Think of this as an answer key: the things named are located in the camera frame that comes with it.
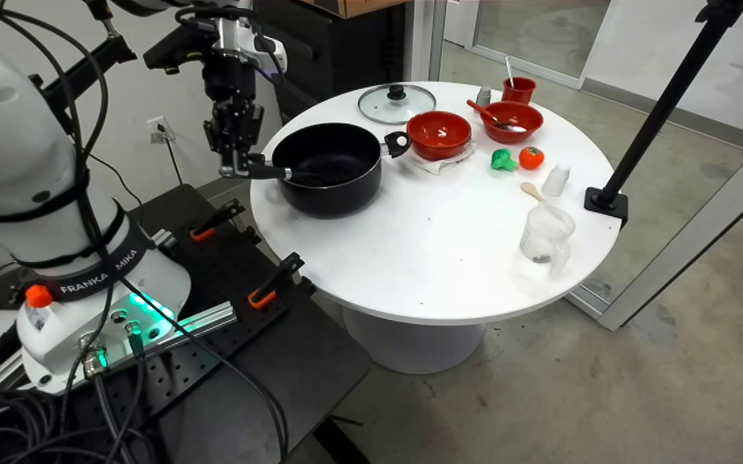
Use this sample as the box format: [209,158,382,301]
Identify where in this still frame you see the white wall outlet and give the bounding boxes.
[146,113,177,148]

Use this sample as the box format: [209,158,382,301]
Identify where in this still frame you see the black perforated breadboard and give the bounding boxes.
[71,200,304,432]

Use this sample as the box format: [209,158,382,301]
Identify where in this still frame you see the white cloth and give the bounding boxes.
[406,144,482,180]

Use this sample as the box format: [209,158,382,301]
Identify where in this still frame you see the orange round button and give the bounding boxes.
[23,284,58,309]

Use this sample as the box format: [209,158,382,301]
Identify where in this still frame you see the aluminium profile rail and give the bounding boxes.
[148,226,178,252]
[0,298,241,394]

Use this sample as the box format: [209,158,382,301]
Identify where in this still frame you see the small white plastic bottle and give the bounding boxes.
[539,166,574,200]

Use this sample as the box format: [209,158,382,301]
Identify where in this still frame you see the black cabinet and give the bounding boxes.
[253,0,411,124]

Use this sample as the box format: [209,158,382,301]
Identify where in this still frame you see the black clamp orange tip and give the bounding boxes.
[246,249,308,311]
[189,198,248,245]

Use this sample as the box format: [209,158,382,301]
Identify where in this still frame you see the red cup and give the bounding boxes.
[500,75,539,108]

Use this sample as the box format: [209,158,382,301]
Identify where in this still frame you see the clear plastic measuring cup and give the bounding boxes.
[520,200,579,266]

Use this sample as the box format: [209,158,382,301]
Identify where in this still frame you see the red plastic bowl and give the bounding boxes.
[480,101,548,148]
[406,108,476,166]

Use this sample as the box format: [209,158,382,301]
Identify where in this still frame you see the red plastic spoon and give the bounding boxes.
[464,97,530,137]

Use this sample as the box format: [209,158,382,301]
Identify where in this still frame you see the glass pot lid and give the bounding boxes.
[357,83,438,129]

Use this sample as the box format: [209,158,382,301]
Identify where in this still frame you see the green toy vegetable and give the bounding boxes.
[490,148,520,173]

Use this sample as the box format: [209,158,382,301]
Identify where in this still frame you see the white table pedestal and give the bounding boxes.
[342,307,489,377]

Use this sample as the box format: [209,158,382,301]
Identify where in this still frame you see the aluminium partition frame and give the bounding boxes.
[562,119,743,333]

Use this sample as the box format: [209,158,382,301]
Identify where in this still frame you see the small wooden spoon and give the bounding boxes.
[520,180,562,213]

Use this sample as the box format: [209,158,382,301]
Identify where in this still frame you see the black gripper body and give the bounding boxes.
[202,71,263,131]

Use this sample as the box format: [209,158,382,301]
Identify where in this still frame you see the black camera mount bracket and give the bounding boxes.
[26,0,140,110]

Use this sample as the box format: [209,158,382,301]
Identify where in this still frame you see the black cable bundle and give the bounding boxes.
[0,390,164,464]

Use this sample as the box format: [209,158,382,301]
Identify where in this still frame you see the orange toy tomato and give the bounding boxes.
[516,144,548,173]

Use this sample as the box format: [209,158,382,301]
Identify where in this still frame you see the black cooking pot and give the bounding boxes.
[237,120,417,220]

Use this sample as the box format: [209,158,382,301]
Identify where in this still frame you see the black tripod pole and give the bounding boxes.
[583,0,743,226]

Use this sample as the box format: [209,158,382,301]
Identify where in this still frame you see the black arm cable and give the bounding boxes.
[0,0,130,266]

